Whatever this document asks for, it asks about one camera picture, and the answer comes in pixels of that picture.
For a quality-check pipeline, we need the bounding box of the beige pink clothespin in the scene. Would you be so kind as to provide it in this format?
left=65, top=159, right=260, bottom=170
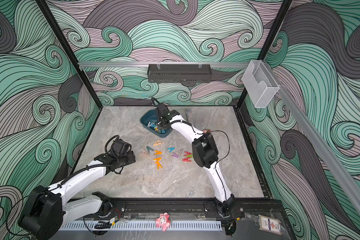
left=140, top=149, right=149, bottom=156

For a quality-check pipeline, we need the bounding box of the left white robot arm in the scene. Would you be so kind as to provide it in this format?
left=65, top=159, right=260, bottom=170
left=18, top=151, right=136, bottom=240

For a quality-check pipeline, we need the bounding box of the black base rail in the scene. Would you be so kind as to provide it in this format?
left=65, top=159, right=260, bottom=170
left=110, top=198, right=284, bottom=218

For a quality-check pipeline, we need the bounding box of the aluminium rail right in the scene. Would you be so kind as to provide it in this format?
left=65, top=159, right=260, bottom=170
left=263, top=63, right=360, bottom=216

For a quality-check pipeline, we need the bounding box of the black corner frame post left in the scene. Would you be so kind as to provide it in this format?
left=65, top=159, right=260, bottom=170
left=35, top=0, right=103, bottom=111

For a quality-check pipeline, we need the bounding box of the black corner frame post right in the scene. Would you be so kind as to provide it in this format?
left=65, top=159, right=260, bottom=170
left=237, top=1, right=292, bottom=109

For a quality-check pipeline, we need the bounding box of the aluminium rail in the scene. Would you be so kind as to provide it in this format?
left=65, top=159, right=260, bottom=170
left=263, top=63, right=360, bottom=216
left=78, top=61, right=249, bottom=69

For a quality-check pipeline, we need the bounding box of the tan clothespin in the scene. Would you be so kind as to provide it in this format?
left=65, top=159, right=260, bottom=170
left=153, top=140, right=164, bottom=146

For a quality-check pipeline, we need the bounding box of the aluminium rail back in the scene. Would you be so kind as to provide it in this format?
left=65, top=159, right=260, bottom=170
left=78, top=61, right=249, bottom=69

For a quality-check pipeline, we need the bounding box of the pink pig plush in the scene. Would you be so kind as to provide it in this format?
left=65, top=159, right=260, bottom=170
left=156, top=213, right=171, bottom=232

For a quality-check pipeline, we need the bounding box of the grey clothespin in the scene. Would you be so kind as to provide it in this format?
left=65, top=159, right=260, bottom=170
left=176, top=148, right=184, bottom=157

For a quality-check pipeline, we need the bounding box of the black corner frame post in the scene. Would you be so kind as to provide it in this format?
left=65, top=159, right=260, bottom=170
left=35, top=0, right=103, bottom=111
left=237, top=1, right=292, bottom=109

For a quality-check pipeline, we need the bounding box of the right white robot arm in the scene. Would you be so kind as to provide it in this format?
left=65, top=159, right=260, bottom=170
left=152, top=98, right=236, bottom=216

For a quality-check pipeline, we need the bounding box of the white slotted cable duct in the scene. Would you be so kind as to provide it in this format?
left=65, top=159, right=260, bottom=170
left=60, top=221, right=223, bottom=232

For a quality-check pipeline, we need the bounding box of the rhinestone silver microphone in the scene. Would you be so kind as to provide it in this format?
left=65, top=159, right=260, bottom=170
left=185, top=109, right=194, bottom=125

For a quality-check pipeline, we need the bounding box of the teal storage box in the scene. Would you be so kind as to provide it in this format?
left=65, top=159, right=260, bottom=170
left=140, top=110, right=173, bottom=138

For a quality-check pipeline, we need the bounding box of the dark teal clothespin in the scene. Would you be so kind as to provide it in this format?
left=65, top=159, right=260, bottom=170
left=146, top=146, right=155, bottom=154

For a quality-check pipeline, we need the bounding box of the black wall tray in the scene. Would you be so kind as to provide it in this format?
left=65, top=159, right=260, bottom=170
left=147, top=65, right=212, bottom=84

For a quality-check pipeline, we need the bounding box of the badge card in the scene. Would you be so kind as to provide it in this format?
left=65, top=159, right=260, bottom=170
left=258, top=215, right=282, bottom=235

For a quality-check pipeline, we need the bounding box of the clear plastic wall holder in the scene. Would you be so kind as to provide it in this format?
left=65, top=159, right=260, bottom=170
left=242, top=60, right=280, bottom=109

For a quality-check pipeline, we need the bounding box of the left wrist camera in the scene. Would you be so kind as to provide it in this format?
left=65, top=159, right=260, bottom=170
left=111, top=139, right=132, bottom=156

